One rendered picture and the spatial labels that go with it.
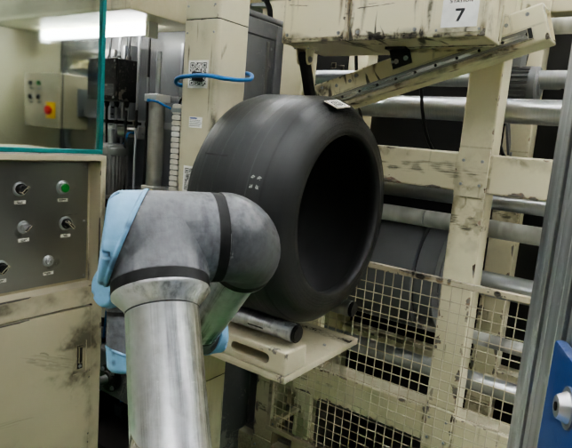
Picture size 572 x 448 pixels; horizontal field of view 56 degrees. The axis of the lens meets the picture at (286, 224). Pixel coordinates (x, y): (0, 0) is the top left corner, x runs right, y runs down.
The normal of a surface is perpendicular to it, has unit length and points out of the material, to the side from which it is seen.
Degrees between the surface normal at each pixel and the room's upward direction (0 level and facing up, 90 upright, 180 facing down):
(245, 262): 111
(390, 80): 90
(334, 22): 90
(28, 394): 90
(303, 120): 53
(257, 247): 90
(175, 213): 49
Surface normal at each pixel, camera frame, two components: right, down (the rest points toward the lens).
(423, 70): -0.58, 0.08
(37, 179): 0.81, 0.16
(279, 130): -0.14, -0.54
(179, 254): 0.53, -0.42
